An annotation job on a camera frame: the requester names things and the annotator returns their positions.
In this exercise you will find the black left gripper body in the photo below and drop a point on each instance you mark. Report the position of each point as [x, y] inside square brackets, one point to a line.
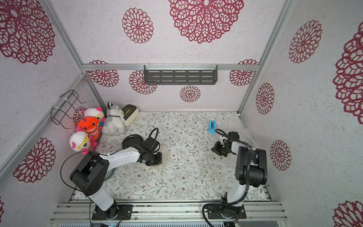
[154, 159]

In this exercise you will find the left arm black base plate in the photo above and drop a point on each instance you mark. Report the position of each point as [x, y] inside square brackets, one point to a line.
[115, 212]

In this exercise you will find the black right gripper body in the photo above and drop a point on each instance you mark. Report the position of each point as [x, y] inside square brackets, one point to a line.
[219, 148]

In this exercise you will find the grey wall shelf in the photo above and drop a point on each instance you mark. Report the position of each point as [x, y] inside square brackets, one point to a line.
[157, 75]

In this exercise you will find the black wire basket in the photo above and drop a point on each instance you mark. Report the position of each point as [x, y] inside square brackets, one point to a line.
[70, 110]

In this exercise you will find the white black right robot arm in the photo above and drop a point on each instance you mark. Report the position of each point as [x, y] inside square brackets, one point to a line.
[250, 170]

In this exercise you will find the blue patterned green plate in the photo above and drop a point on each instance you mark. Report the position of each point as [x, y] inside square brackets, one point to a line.
[109, 174]

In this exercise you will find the white pink plush toy top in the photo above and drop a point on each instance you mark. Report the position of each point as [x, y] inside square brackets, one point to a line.
[96, 112]

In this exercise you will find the white plush with yellow glasses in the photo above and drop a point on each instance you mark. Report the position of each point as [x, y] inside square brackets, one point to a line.
[81, 142]

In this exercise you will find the grey white husky plush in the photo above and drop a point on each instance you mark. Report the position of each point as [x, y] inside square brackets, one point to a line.
[114, 122]

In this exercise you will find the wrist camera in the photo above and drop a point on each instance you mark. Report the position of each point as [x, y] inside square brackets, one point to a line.
[233, 136]
[151, 144]

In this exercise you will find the black dinner plate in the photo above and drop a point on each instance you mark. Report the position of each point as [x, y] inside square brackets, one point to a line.
[131, 141]

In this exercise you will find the blue tape dispenser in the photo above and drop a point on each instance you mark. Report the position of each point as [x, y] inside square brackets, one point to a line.
[212, 127]

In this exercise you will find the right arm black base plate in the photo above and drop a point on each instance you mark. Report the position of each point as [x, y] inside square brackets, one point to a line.
[219, 211]

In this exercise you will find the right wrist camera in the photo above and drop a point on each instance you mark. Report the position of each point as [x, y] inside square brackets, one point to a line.
[233, 136]

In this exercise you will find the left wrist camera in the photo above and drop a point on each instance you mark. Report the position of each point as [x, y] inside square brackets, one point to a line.
[151, 144]

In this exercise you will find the orange red plush toy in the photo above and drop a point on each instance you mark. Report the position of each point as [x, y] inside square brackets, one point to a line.
[90, 125]

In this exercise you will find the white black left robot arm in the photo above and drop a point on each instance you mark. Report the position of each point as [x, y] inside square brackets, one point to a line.
[89, 175]

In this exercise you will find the floral table mat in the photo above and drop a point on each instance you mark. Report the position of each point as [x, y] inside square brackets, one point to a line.
[189, 170]

